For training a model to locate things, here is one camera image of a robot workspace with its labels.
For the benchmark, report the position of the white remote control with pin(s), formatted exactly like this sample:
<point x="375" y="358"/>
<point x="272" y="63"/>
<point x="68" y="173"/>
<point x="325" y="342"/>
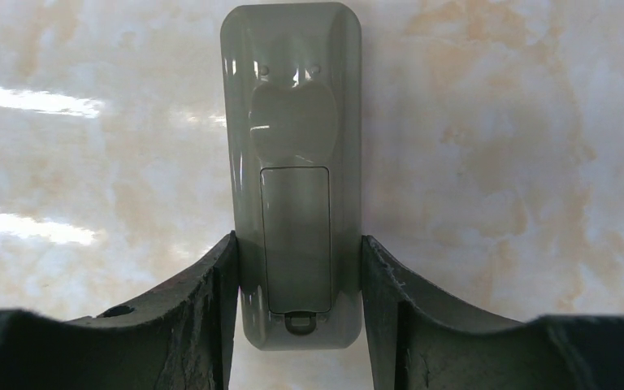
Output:
<point x="292" y="80"/>

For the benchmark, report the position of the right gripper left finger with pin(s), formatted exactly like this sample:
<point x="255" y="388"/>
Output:
<point x="177" y="335"/>

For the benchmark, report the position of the grey remote battery cover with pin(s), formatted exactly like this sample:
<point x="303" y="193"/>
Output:
<point x="297" y="244"/>

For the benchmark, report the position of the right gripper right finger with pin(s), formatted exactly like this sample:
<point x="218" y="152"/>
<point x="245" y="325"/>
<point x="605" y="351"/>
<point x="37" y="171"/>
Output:
<point x="421" y="337"/>

